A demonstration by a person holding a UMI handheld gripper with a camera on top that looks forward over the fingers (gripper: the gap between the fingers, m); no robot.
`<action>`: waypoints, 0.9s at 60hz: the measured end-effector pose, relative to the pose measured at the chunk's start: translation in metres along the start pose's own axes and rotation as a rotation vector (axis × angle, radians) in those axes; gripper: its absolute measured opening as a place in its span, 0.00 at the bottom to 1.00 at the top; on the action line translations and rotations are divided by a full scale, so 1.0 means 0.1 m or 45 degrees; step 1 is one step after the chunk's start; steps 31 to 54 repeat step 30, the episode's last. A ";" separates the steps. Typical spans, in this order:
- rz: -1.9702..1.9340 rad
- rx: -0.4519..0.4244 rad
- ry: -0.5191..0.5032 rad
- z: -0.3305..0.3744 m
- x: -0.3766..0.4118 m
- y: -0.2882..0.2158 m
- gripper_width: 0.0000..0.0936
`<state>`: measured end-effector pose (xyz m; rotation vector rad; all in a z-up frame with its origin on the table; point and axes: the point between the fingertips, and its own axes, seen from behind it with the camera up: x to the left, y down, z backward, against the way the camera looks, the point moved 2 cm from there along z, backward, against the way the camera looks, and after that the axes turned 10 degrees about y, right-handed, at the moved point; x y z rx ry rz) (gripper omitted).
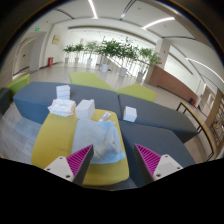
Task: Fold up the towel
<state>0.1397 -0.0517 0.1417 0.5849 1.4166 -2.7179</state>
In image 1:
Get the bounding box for light blue towel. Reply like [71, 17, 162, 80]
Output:
[71, 118, 127, 165]

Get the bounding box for long blue-grey upholstered bench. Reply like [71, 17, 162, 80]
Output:
[12, 81, 122, 125]

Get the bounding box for stack of white boxes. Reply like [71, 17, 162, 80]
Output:
[55, 84, 72, 101]

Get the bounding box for white tube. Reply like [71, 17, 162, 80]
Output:
[97, 111, 113, 123]

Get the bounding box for black-framed wooden table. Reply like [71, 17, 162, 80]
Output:
[175, 101, 216, 162]

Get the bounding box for small white box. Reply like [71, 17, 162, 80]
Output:
[122, 105, 138, 123]

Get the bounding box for brick-red counter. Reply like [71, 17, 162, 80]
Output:
[147, 64, 198, 103]

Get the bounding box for wooden shelf unit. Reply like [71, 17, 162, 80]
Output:
[204, 88, 224, 149]

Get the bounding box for ceiling light strips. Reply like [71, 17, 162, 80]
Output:
[87, 0, 224, 84]

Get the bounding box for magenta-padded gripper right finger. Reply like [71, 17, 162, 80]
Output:
[134, 143, 184, 188]

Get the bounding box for row of potted plants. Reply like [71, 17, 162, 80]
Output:
[62, 37, 163, 83]

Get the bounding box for yellow wall picture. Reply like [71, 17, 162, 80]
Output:
[51, 34, 62, 46]

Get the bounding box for green upholstered bench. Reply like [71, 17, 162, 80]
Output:
[4, 73, 31, 98]
[68, 71, 116, 92]
[116, 83, 158, 103]

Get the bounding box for large white box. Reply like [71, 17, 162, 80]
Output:
[74, 98, 96, 121]

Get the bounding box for dark grey cube seat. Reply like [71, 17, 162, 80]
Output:
[0, 87, 11, 116]

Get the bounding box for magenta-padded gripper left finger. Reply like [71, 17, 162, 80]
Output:
[43, 144, 95, 186]

